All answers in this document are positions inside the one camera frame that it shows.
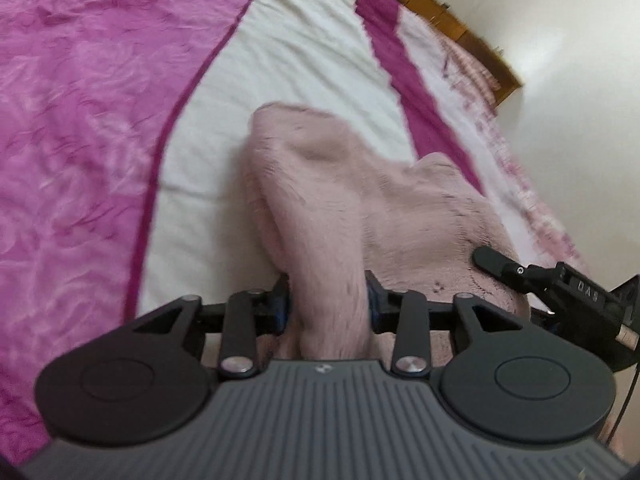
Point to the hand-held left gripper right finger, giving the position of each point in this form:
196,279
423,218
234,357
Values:
372,310

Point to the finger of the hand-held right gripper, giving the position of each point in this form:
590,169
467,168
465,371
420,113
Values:
515,272

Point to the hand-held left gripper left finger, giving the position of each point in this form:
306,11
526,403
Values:
284,312

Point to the pink knit cardigan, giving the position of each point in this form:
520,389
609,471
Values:
350,200

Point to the pink crochet blanket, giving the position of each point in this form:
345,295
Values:
475,75

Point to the wooden headboard with drawers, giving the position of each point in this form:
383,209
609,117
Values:
440,5

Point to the magenta floral striped bedspread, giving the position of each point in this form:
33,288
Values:
75,110

